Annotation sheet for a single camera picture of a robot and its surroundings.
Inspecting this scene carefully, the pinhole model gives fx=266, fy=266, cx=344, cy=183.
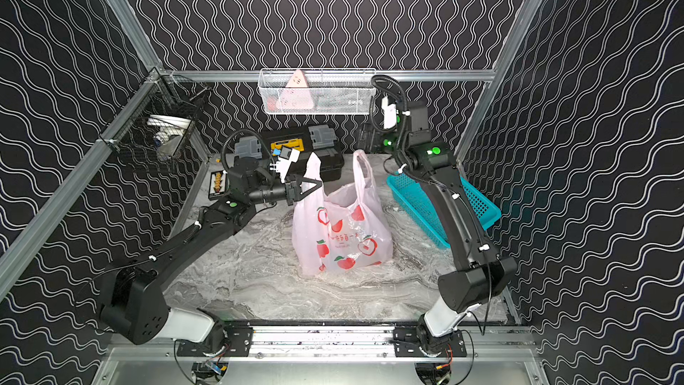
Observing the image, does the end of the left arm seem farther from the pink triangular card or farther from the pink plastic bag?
the pink triangular card

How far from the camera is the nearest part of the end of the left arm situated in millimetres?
661

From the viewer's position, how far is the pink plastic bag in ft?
2.44

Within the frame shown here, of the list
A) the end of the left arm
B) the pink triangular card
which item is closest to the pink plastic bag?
the end of the left arm
